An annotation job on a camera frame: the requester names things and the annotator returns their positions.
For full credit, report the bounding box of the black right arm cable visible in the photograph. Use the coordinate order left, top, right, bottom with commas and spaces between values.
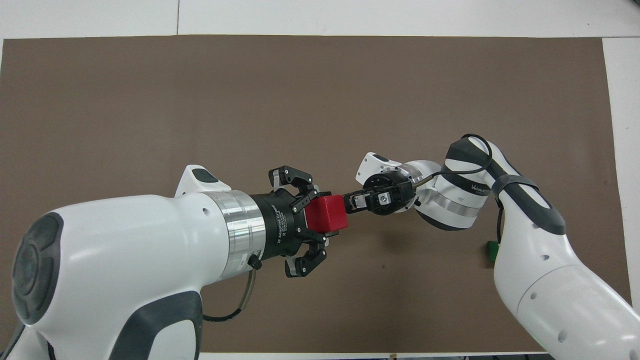
414, 133, 507, 246

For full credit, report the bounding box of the red cube block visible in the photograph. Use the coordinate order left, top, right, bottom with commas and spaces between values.
304, 195, 349, 236

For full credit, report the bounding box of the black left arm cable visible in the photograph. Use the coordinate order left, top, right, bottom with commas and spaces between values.
202, 256, 262, 322

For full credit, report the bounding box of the brown table mat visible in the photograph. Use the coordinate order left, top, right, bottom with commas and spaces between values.
0, 34, 632, 355

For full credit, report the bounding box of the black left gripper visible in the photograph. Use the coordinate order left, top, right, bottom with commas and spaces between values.
248, 164, 334, 279

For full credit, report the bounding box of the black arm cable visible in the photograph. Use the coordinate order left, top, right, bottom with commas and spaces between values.
414, 133, 507, 246
202, 256, 262, 322

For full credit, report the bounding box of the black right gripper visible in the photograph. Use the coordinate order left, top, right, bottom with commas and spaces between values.
342, 172, 421, 217

